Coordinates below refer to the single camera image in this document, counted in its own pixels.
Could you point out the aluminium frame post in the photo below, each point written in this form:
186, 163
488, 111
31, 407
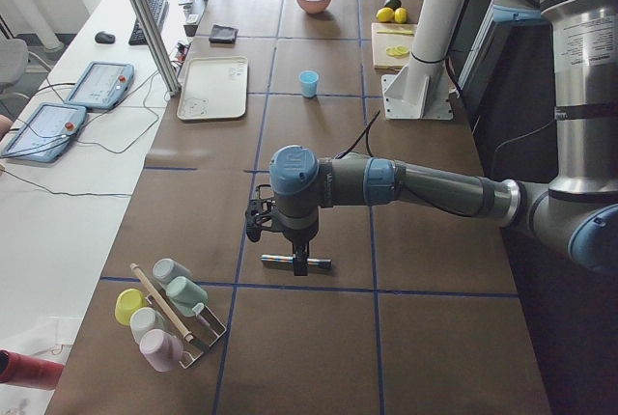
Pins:
156, 46

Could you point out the wooden cutting board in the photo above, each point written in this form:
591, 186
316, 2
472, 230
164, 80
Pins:
391, 44

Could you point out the metal cup rack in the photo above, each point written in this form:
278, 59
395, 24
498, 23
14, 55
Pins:
207, 328

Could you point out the far teach pendant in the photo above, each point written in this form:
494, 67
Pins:
102, 85

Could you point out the white camera pole stand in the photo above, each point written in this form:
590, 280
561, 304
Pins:
420, 90

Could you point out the yellow lemon right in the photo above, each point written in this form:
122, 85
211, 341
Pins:
400, 15

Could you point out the near teach pendant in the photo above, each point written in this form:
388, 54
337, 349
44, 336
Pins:
47, 133

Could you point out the yellow cup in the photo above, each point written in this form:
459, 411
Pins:
127, 303

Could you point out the grey folded cloth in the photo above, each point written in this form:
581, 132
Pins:
223, 34

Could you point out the light blue plastic cup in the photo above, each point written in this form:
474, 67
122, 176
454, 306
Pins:
308, 80

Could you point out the green avocado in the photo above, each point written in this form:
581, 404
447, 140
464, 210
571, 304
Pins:
392, 4

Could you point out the red bottle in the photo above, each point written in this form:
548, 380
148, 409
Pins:
30, 372

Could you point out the yellow lemon left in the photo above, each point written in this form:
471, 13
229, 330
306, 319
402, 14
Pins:
385, 15

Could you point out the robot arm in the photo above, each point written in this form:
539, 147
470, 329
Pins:
574, 214

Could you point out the green cup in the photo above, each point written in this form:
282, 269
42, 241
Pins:
185, 295

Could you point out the black computer mouse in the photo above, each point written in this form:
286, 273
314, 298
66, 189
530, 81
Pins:
104, 38

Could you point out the yellow lemon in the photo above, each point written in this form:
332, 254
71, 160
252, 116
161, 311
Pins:
385, 15
400, 15

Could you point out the grey-green cup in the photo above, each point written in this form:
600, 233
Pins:
166, 270

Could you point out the wooden rolling stick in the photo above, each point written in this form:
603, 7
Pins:
161, 302

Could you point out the teach pendant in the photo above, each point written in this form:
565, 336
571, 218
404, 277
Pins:
47, 133
102, 85

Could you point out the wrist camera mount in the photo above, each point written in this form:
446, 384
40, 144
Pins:
259, 213

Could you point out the pink cup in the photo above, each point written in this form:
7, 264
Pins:
162, 350

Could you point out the white cup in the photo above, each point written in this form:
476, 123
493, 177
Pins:
144, 320

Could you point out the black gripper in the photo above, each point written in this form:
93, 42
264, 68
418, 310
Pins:
298, 236

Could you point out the cream bear tray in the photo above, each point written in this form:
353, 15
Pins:
214, 88

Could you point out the lemon slices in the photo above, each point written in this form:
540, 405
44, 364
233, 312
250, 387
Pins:
398, 51

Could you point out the yellow knife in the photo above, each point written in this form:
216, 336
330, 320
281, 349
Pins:
396, 32

